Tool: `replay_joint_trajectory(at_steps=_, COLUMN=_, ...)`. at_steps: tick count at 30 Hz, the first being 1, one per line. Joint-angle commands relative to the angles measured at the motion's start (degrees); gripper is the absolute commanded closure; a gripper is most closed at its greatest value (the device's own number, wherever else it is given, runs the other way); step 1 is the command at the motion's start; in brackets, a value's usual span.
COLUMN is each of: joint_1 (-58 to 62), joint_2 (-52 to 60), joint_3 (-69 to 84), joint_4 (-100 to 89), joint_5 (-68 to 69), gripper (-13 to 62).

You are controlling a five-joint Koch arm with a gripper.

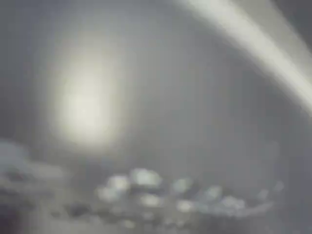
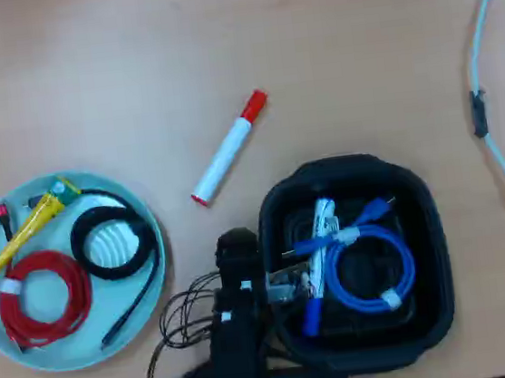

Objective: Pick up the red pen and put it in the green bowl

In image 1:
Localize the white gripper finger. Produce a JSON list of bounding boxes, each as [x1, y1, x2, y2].
[[175, 0, 312, 110]]

